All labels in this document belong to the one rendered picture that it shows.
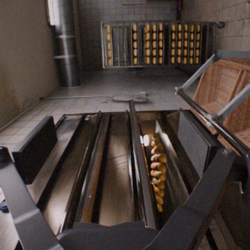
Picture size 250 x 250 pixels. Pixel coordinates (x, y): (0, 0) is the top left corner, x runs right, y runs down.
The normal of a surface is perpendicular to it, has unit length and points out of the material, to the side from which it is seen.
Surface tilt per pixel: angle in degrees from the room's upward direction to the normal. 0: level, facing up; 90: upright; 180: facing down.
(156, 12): 90
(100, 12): 90
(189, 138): 0
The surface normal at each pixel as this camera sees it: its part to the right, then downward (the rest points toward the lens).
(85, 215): -0.03, -0.92
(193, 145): -1.00, 0.04
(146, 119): 0.02, 0.39
